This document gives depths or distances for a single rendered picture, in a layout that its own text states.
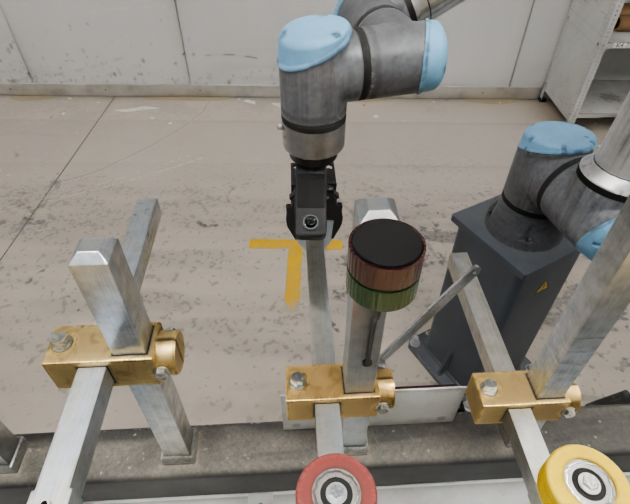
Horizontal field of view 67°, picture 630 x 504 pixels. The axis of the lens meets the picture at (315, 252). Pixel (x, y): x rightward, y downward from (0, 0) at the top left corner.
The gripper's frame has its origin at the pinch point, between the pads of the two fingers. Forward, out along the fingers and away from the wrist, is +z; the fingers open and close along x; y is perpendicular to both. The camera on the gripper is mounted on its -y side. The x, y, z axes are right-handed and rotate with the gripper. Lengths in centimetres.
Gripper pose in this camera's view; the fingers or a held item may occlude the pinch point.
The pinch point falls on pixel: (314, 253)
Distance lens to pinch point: 82.1
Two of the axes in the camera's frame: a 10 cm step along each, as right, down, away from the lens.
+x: -10.0, 0.3, -0.3
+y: -0.5, -7.1, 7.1
